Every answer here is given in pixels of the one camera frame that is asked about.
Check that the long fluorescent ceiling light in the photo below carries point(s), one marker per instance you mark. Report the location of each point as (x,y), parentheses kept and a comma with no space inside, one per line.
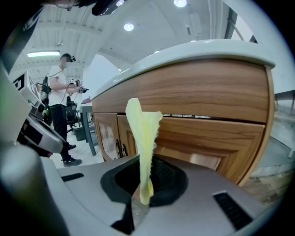
(43,54)

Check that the wooden pallet platform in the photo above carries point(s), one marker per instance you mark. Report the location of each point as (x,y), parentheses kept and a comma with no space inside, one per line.
(207,138)

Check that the white ceramic sink top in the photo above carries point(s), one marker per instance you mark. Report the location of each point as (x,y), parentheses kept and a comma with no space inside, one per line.
(196,51)

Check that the round ceiling light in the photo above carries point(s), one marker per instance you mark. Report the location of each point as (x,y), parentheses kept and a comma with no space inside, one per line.
(128,27)
(180,2)

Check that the black office chair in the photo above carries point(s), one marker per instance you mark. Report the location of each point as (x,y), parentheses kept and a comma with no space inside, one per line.
(72,113)

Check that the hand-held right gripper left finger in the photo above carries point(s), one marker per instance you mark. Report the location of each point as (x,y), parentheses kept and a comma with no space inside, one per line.
(87,198)

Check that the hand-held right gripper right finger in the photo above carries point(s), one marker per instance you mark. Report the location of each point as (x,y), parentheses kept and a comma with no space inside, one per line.
(196,219)

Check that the yellow cloth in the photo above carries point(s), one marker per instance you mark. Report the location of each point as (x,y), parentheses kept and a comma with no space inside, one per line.
(144,129)

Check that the wooden cabinet frame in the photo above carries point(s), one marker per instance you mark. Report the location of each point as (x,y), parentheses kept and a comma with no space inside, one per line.
(184,87)

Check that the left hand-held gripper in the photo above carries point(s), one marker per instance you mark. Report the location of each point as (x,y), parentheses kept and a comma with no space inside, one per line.
(27,87)

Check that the black head-worn camera rig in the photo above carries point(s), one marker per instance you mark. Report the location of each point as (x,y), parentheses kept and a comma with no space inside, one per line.
(108,8)

